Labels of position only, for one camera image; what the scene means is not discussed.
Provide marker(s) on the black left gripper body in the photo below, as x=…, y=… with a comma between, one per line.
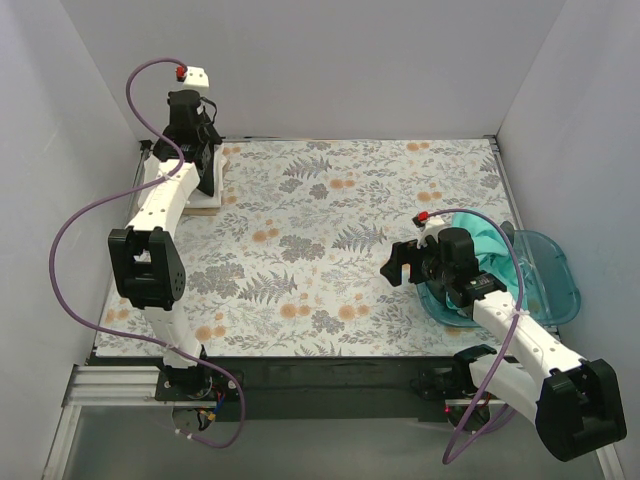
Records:
x=208, y=161

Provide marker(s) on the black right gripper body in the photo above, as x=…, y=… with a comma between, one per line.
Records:
x=412, y=257

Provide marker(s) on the black t-shirt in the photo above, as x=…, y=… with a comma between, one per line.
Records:
x=204, y=160

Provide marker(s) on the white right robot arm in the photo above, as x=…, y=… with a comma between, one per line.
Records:
x=574, y=404

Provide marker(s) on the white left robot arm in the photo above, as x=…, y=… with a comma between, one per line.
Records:
x=147, y=267

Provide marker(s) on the teal t-shirt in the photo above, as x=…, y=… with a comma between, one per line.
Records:
x=490, y=249

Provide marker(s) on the brown cardboard board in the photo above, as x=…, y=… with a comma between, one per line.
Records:
x=200, y=211

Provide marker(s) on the teal plastic basket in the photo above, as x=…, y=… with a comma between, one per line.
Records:
x=551, y=295

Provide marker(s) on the floral patterned table mat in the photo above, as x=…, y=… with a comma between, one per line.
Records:
x=289, y=264

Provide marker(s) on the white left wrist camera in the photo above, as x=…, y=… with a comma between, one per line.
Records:
x=193, y=78

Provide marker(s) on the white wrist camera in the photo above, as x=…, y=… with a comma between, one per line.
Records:
x=428, y=225
x=193, y=78

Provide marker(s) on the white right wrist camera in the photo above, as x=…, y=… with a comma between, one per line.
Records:
x=428, y=225

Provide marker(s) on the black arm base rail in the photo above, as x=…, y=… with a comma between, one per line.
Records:
x=296, y=388

